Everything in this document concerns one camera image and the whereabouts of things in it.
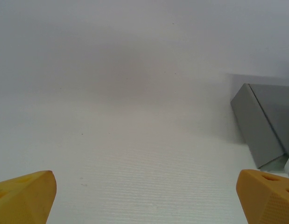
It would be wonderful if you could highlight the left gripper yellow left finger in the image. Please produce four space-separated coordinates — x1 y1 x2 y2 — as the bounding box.
0 170 57 224

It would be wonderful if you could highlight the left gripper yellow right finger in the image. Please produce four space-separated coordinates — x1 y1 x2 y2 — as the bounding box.
236 169 289 224

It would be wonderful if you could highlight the grey paper box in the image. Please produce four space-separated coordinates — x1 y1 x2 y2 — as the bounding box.
230 83 289 179

